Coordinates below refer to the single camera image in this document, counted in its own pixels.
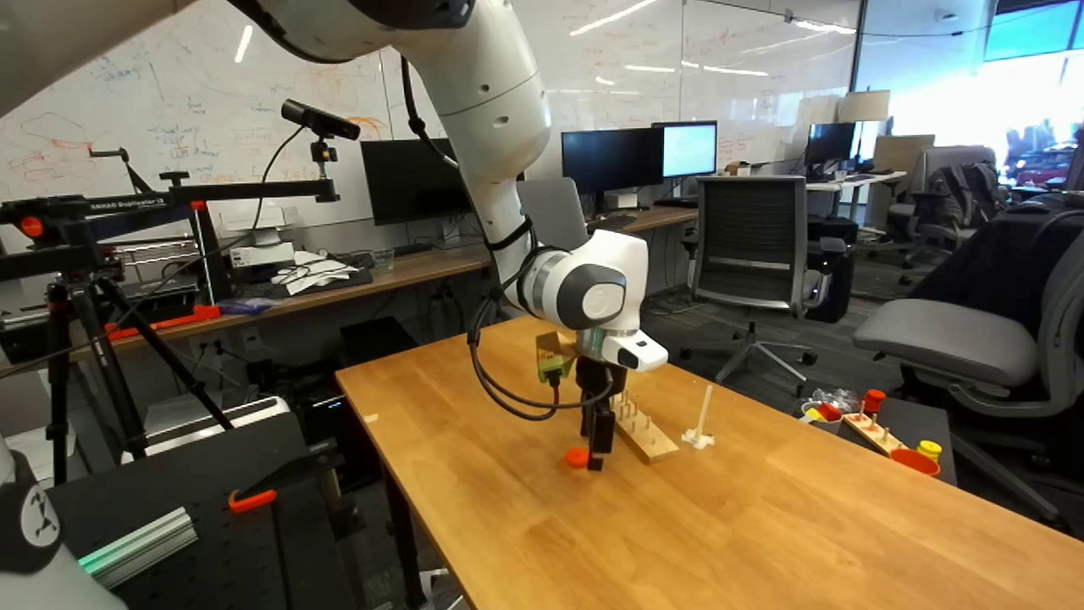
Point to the wooden peg base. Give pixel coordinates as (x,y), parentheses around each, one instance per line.
(641,431)

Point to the black camera tripod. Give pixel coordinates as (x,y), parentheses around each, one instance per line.
(62,241)

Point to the black mesh office chair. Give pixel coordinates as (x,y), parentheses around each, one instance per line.
(753,256)

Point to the computer monitor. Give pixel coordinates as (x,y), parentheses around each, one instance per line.
(654,161)

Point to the grey office chair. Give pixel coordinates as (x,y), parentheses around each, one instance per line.
(992,340)

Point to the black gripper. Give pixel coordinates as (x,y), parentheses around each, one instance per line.
(597,379)

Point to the black low side table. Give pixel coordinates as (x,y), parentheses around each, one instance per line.
(924,429)

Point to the orange disk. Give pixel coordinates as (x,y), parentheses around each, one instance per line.
(583,458)

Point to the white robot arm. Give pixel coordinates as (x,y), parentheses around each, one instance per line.
(485,88)

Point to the clear plastic stand with rod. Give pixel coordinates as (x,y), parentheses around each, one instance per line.
(700,436)

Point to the wooden toy block board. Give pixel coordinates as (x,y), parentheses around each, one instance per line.
(872,431)

